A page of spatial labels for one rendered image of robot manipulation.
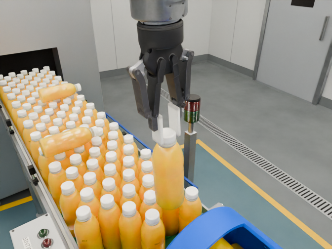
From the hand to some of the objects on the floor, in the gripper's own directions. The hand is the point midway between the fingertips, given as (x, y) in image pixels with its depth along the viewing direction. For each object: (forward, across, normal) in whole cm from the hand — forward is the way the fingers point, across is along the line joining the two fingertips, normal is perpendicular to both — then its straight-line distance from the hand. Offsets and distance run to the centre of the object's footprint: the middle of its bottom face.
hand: (166, 124), depth 53 cm
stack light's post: (+144, +26, +27) cm, 149 cm away
